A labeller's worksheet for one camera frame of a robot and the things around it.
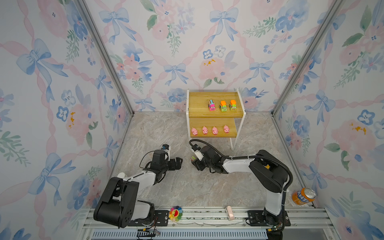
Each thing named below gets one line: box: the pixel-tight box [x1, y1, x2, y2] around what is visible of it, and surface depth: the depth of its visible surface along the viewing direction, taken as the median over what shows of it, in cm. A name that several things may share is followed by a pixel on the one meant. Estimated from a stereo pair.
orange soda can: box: [292, 187, 317, 206], surface depth 73 cm
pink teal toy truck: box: [207, 99, 216, 112], surface depth 76 cm
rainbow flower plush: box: [168, 205, 183, 222], surface depth 76 cm
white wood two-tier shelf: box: [186, 88, 247, 151], surface depth 81 cm
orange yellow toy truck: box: [229, 99, 237, 111], surface depth 76 cm
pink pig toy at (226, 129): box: [224, 125, 230, 134], surface depth 89 cm
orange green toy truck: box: [219, 100, 228, 112], surface depth 76 cm
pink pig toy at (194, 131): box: [191, 127, 198, 136], surface depth 87 cm
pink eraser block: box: [227, 205, 235, 221], surface depth 75 cm
